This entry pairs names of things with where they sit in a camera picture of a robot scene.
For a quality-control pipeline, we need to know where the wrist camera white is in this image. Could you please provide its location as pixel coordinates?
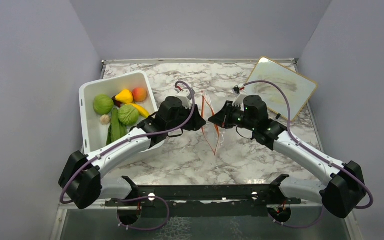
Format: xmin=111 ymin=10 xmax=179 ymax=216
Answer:
xmin=232 ymin=84 xmax=248 ymax=107
xmin=175 ymin=88 xmax=192 ymax=110

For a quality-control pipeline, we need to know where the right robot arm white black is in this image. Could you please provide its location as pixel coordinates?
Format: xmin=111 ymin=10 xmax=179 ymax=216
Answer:
xmin=208 ymin=95 xmax=368 ymax=219

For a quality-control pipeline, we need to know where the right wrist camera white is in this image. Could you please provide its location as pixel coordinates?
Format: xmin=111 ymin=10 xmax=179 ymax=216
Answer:
xmin=232 ymin=84 xmax=248 ymax=107

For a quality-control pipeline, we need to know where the clear zip bag orange zipper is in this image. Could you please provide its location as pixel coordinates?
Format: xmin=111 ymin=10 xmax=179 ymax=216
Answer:
xmin=199 ymin=90 xmax=225 ymax=157

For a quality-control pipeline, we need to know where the green cabbage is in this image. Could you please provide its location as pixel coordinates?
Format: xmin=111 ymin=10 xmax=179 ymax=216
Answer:
xmin=118 ymin=104 xmax=140 ymax=126
xmin=93 ymin=94 xmax=114 ymax=115

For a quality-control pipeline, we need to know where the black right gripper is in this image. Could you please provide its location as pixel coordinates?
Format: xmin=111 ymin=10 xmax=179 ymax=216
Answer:
xmin=208 ymin=101 xmax=257 ymax=132

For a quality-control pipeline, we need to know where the black mounting rail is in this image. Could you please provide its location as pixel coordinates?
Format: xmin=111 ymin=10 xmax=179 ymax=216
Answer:
xmin=105 ymin=174 xmax=302 ymax=218

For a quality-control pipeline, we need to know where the yellow bell pepper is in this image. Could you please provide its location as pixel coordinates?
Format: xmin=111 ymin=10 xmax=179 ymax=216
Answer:
xmin=114 ymin=89 xmax=134 ymax=104

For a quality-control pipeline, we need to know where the dark red vegetable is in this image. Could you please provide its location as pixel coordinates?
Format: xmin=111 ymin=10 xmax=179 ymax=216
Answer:
xmin=111 ymin=96 xmax=123 ymax=108

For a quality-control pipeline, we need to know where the white plastic bin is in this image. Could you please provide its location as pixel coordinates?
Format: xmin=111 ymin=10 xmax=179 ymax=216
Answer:
xmin=78 ymin=70 xmax=166 ymax=167

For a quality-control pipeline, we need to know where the whiteboard with wooden frame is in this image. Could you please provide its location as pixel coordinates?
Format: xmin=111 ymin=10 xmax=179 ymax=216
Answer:
xmin=244 ymin=56 xmax=318 ymax=121

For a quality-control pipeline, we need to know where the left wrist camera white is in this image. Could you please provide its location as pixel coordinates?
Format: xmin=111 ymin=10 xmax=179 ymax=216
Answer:
xmin=175 ymin=88 xmax=192 ymax=110

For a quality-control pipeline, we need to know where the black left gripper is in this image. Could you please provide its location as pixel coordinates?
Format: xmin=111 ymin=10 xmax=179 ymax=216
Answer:
xmin=167 ymin=102 xmax=206 ymax=132

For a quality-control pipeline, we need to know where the yellow banana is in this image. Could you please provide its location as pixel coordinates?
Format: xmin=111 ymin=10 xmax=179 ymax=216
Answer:
xmin=129 ymin=103 xmax=150 ymax=119

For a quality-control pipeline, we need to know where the orange peach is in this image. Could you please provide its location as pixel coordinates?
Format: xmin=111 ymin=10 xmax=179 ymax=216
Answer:
xmin=131 ymin=87 xmax=148 ymax=102

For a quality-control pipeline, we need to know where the garlic bulb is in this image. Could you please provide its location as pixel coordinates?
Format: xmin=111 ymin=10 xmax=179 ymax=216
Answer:
xmin=99 ymin=114 xmax=111 ymax=126

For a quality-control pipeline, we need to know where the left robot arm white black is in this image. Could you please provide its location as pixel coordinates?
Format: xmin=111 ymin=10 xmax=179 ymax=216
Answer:
xmin=58 ymin=92 xmax=206 ymax=210

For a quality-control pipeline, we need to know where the green leafy vegetable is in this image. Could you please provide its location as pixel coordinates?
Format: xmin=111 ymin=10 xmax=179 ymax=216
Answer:
xmin=106 ymin=108 xmax=127 ymax=145

